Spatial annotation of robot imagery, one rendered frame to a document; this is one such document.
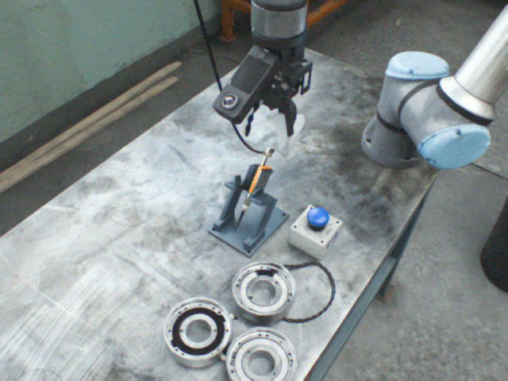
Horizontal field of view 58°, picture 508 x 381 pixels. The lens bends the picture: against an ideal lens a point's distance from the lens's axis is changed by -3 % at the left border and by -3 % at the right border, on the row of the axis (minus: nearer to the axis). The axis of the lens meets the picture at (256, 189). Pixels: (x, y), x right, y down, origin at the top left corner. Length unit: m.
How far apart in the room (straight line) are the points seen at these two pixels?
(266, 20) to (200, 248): 0.43
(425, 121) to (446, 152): 0.07
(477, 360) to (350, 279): 1.02
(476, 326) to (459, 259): 0.29
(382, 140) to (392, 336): 0.88
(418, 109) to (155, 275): 0.56
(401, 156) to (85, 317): 0.70
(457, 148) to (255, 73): 0.40
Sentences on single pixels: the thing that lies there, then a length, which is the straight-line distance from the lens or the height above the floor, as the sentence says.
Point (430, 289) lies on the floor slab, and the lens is 1.91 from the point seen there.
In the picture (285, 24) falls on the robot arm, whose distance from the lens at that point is 0.65.
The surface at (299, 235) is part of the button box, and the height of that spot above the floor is 0.84.
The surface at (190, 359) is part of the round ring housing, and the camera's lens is 0.73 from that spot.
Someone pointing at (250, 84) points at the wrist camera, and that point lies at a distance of 0.67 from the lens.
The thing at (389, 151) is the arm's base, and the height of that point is 0.84.
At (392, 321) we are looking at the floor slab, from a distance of 1.79.
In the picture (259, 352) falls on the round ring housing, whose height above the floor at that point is 0.82.
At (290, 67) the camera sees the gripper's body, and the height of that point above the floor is 1.12.
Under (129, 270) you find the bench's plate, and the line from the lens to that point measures 0.87.
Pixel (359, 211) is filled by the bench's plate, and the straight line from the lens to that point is 0.97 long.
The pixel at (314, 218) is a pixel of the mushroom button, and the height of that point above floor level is 0.87.
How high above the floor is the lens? 1.51
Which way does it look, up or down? 46 degrees down
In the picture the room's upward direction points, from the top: 3 degrees clockwise
